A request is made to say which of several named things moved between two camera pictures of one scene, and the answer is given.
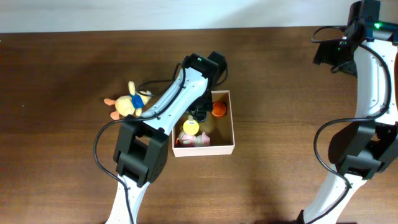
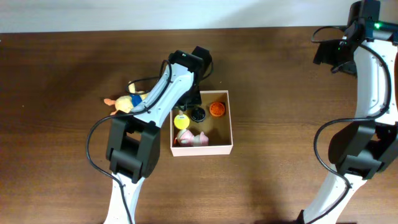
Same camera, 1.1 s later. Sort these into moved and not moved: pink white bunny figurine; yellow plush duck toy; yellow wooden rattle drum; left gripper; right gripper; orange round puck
Moved: yellow wooden rattle drum; left gripper
Not moved: yellow plush duck toy; right gripper; orange round puck; pink white bunny figurine
